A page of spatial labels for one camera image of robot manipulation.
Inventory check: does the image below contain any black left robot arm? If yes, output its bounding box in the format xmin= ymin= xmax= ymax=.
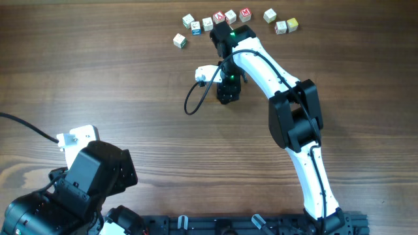
xmin=1 ymin=140 xmax=148 ymax=234

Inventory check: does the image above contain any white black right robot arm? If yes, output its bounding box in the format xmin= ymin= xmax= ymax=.
xmin=210 ymin=22 xmax=356 ymax=234

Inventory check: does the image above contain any plain wooden picture block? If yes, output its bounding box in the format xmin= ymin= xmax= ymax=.
xmin=202 ymin=17 xmax=214 ymax=31

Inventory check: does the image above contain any green-sided wooden block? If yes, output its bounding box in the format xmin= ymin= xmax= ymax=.
xmin=173 ymin=33 xmax=187 ymax=49

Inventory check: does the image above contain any blue-sided wooden block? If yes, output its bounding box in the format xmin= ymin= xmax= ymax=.
xmin=191 ymin=21 xmax=201 ymax=35

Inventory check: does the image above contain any red letter A block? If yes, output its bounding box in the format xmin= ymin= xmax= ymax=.
xmin=212 ymin=11 xmax=225 ymax=24

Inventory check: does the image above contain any wooden block beside A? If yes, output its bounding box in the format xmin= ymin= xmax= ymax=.
xmin=225 ymin=10 xmax=236 ymax=25

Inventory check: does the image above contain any red letter M block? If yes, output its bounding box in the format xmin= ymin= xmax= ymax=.
xmin=239 ymin=8 xmax=252 ymax=22

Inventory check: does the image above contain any green-edged wooden block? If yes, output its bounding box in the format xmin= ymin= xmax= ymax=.
xmin=182 ymin=14 xmax=195 ymax=29

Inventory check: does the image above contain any red-sided wooden block right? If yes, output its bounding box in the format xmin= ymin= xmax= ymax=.
xmin=274 ymin=21 xmax=287 ymax=35

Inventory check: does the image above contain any plain wooden block right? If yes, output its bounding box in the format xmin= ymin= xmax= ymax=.
xmin=263 ymin=8 xmax=277 ymax=24

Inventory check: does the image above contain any yellow wooden block right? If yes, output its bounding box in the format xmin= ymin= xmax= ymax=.
xmin=286 ymin=18 xmax=299 ymax=33

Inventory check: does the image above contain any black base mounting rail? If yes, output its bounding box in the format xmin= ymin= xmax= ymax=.
xmin=143 ymin=212 xmax=370 ymax=235

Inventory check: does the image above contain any black left camera cable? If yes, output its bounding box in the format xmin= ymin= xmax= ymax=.
xmin=0 ymin=112 xmax=60 ymax=144

